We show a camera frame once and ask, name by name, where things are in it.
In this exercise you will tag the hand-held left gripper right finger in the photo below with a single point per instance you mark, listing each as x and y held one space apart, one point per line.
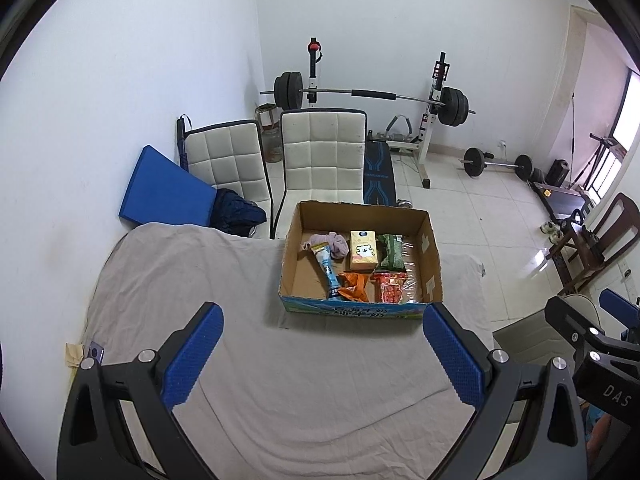
452 355

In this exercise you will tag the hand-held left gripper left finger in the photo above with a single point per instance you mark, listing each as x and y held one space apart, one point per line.
195 355

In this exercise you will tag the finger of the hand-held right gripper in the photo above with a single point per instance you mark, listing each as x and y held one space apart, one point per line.
600 360
620 307

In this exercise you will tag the red snack packet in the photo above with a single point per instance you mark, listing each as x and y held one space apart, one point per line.
390 290

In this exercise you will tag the orange snack packet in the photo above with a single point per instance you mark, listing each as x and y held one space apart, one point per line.
357 285

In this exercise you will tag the green snack packet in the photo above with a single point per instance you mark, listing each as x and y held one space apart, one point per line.
390 252

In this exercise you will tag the cardboard box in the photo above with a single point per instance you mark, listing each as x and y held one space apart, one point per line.
300 280

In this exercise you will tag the yellow tissue pack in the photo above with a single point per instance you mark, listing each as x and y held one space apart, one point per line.
362 250

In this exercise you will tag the long blue packet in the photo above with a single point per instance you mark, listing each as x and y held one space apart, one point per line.
327 270

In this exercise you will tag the pink sock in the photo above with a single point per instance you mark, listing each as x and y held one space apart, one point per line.
337 245

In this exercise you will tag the person's right forearm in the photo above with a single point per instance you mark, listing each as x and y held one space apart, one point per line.
597 435

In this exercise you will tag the grey tablecloth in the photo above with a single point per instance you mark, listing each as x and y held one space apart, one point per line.
250 360

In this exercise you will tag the dark wooden chair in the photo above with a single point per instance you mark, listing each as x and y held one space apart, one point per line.
620 225

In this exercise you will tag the blue smartphone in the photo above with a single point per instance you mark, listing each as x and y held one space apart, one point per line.
95 350

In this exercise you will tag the pair of white shoes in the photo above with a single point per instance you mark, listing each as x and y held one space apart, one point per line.
550 227

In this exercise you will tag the pale yellow cloth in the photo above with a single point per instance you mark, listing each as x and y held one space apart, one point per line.
74 355

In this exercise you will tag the treadmill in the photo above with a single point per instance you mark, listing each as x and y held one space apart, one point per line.
560 200

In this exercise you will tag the dark blue jacket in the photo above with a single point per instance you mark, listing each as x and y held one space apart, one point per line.
237 212

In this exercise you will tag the black speaker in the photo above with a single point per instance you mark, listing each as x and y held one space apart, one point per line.
557 172

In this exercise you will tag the dark tripod stand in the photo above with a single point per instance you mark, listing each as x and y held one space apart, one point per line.
597 160

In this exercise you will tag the blue foam mat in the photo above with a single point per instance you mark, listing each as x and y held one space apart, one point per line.
160 185

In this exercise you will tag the window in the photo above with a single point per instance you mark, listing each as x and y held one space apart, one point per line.
627 115

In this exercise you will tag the short barbell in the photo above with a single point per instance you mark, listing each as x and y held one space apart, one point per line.
472 162

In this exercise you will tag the white padded chair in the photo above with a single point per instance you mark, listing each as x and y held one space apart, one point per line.
320 155
225 155

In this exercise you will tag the black and blue stick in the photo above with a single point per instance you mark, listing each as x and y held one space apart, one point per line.
181 140

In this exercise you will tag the white weight bench rack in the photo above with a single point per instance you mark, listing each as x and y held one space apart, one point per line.
432 125

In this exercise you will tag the long barbell with black plates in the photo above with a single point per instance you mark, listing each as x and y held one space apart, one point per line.
372 93

